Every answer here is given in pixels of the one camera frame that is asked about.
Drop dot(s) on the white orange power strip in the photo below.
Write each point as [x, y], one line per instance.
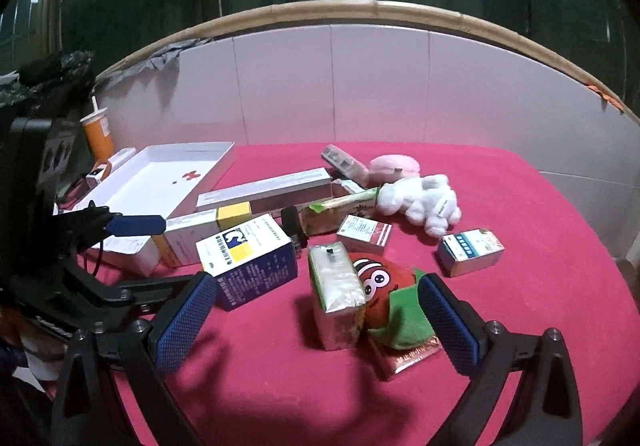
[117, 161]

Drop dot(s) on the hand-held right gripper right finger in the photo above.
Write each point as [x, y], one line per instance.
[447, 326]

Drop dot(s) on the white plush toy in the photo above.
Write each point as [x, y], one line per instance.
[425, 201]

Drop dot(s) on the black plastic bag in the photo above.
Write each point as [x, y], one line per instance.
[55, 71]

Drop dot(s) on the red green plush toy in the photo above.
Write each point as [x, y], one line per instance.
[385, 296]

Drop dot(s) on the blue white medicine box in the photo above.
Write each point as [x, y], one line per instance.
[250, 256]

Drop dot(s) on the green white tissue pack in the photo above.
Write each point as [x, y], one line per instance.
[335, 296]

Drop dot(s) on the red white small box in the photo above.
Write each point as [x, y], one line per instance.
[362, 228]

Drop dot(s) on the orange cloth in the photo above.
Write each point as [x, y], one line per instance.
[607, 99]

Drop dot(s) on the bamboo rail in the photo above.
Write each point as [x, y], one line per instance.
[350, 9]

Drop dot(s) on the shiny red packet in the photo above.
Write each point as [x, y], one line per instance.
[405, 358]

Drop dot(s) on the small blue white box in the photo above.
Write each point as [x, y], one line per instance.
[470, 251]

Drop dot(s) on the long silver box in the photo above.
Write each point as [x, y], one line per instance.
[265, 191]

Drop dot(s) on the white cardboard tray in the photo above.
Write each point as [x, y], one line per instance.
[150, 176]

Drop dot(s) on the pink plush toy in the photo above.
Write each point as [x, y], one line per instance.
[395, 166]

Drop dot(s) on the yellow white medicine box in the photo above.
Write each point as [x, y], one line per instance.
[190, 236]

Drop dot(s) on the grey cloth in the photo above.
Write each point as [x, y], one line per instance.
[165, 54]

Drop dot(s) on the black rectangular case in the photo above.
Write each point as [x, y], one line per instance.
[291, 223]

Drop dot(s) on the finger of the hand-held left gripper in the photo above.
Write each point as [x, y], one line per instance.
[135, 224]
[145, 285]

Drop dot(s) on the red tablecloth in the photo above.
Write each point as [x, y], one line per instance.
[525, 326]

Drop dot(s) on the orange cup with straw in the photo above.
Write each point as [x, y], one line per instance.
[100, 136]

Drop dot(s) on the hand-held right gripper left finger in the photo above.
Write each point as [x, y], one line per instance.
[185, 321]

